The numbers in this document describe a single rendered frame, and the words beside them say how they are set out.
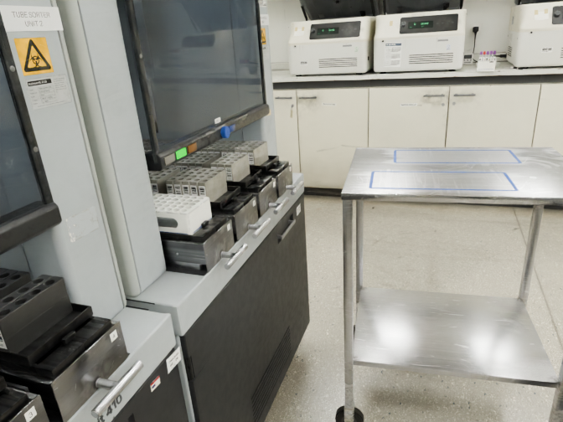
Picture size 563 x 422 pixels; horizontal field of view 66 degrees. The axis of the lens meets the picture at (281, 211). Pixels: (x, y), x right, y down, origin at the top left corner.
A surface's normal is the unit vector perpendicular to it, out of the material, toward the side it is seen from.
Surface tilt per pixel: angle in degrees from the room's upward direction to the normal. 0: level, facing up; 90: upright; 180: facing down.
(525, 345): 0
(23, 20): 90
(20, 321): 90
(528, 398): 0
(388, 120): 90
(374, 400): 0
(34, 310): 90
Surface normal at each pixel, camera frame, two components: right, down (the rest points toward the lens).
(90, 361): 0.94, 0.07
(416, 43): -0.32, 0.38
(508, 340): -0.07, -0.92
